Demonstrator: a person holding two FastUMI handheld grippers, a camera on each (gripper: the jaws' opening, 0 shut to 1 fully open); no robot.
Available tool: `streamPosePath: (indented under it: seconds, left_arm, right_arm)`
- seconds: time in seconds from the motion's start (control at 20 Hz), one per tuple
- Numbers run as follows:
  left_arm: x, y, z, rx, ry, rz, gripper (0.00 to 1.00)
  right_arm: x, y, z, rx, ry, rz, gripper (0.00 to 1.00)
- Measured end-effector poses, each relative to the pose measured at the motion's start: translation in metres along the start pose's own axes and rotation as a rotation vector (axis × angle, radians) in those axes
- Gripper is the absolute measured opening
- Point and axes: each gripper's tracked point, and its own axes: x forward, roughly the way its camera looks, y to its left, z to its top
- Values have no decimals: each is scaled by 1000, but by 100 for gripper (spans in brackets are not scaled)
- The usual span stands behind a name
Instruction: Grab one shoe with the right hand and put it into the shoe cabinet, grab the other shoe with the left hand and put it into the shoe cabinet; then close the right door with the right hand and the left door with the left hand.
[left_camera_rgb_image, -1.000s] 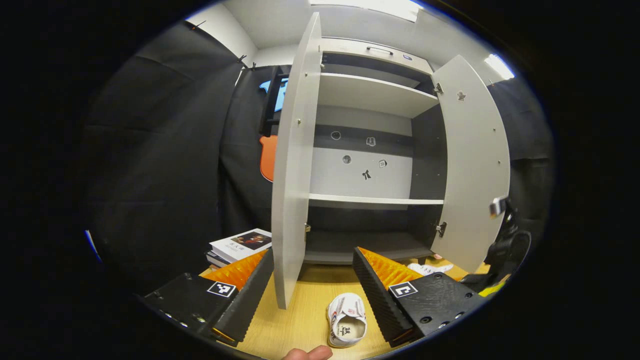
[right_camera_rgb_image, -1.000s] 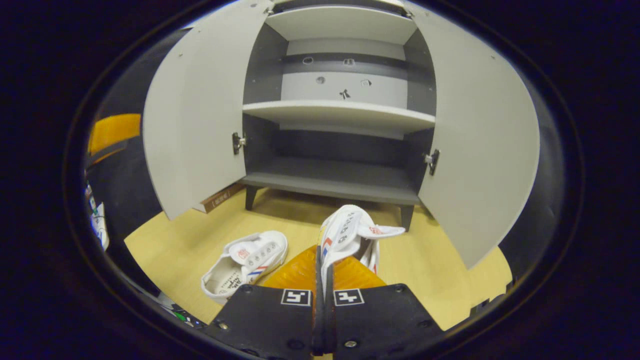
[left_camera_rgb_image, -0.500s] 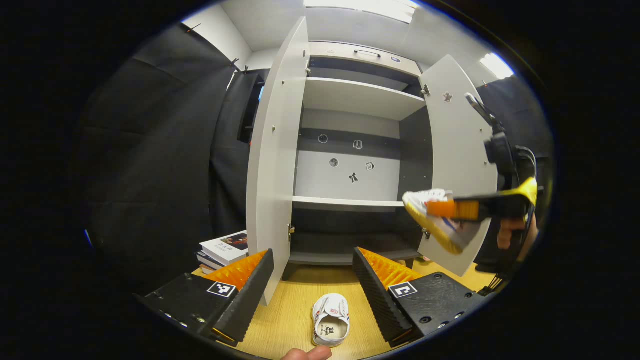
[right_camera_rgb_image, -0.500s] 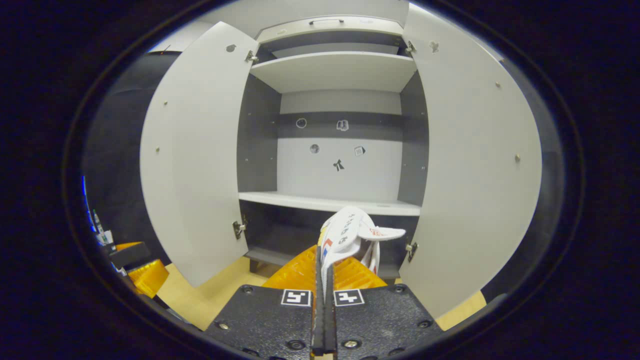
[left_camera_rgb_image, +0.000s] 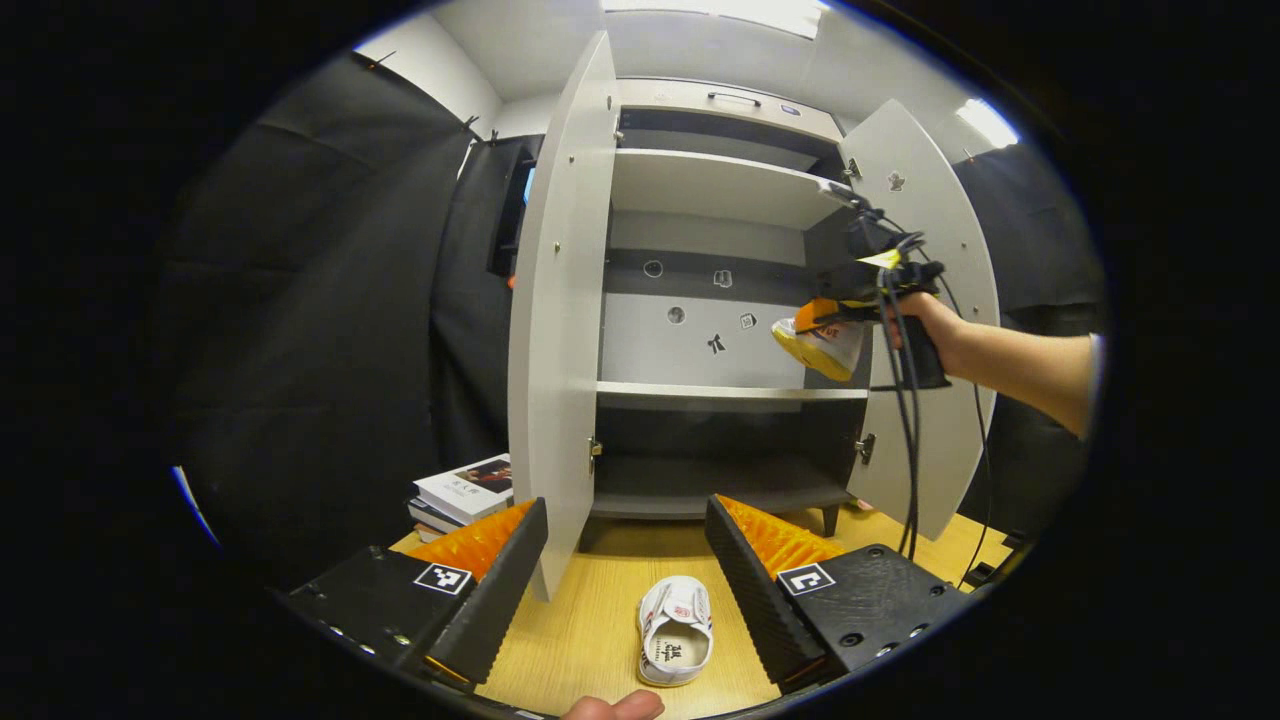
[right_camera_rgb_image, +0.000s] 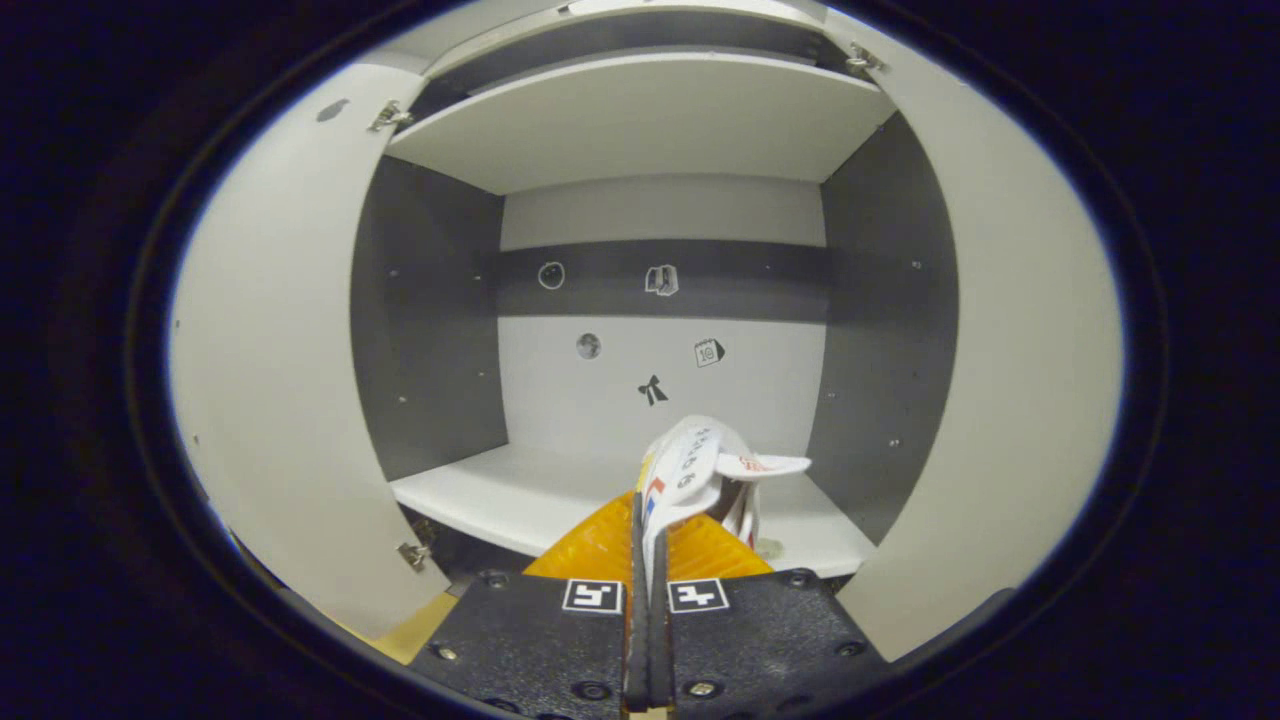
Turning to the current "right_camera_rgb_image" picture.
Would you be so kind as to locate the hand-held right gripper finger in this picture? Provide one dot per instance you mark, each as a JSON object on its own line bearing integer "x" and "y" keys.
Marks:
{"x": 659, "y": 640}
{"x": 637, "y": 640}

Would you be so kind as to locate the white canvas shoe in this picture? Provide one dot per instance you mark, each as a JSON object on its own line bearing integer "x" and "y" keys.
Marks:
{"x": 690, "y": 460}

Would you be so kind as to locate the grey shoe cabinet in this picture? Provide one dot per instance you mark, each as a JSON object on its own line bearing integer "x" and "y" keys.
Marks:
{"x": 650, "y": 130}

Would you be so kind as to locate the grey shoe cabinet door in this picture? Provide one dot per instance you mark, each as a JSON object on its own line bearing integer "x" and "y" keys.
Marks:
{"x": 1020, "y": 350}
{"x": 280, "y": 350}

